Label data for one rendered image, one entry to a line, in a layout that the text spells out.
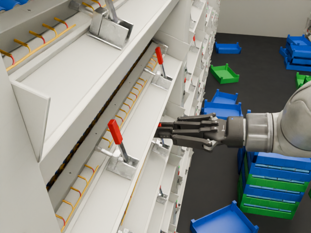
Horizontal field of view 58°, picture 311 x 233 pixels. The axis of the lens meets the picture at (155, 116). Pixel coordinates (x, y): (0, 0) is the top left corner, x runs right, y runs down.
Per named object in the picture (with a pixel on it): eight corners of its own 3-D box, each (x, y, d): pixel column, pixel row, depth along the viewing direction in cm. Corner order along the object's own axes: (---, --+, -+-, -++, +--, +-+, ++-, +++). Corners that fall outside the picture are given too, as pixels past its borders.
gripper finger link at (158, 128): (173, 136, 70) (172, 138, 70) (146, 135, 72) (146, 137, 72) (171, 126, 69) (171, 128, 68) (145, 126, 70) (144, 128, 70)
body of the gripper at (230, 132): (244, 156, 64) (202, 154, 66) (243, 133, 71) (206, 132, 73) (245, 130, 60) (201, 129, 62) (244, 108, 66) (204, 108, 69)
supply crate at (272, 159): (305, 144, 154) (309, 133, 150) (314, 171, 138) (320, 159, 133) (248, 137, 159) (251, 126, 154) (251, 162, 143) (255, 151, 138)
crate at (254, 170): (301, 155, 159) (305, 144, 154) (309, 182, 143) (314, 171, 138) (246, 148, 164) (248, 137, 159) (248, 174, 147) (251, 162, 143)
